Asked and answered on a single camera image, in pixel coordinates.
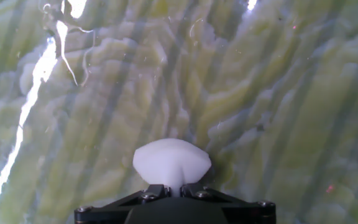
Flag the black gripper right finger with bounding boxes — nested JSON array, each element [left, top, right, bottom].
[[181, 182, 276, 224]]

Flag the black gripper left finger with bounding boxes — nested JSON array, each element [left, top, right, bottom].
[[74, 183, 172, 224]]

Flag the white sponge block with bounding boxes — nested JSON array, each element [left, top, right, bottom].
[[132, 138, 213, 197]]

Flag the green marble pattern mat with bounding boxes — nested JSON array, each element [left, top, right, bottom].
[[0, 0, 358, 224]]

